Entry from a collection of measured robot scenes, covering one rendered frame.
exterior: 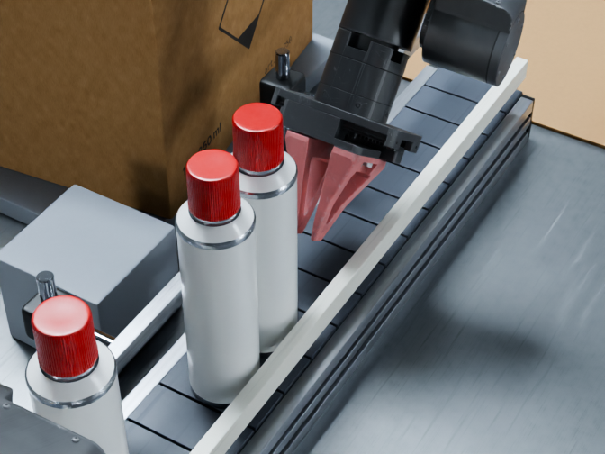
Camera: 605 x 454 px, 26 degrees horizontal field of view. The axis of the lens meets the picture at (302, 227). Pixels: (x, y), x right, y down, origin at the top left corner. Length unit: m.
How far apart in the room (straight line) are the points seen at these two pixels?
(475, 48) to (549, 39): 0.45
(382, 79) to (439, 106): 0.25
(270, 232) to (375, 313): 0.17
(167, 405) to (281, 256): 0.14
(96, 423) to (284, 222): 0.21
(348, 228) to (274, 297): 0.16
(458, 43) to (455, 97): 0.28
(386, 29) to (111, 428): 0.36
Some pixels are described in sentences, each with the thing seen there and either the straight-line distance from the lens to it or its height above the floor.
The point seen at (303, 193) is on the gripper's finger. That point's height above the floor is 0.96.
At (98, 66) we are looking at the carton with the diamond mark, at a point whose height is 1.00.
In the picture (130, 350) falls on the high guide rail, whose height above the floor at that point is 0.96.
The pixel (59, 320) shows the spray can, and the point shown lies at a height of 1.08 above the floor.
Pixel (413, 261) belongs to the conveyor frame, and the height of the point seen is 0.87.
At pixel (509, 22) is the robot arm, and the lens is 0.93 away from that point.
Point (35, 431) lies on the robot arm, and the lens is 0.50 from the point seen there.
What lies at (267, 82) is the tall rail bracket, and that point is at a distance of 1.08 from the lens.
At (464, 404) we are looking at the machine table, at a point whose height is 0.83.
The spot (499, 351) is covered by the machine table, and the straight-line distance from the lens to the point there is 1.05.
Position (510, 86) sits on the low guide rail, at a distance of 1.19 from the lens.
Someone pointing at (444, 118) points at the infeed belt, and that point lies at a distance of 1.19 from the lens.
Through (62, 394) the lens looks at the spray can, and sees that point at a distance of 0.75.
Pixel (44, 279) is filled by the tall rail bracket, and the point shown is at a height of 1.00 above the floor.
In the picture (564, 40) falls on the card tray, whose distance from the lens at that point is 1.39.
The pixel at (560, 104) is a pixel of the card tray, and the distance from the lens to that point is 1.30.
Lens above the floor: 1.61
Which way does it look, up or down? 43 degrees down
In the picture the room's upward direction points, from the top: straight up
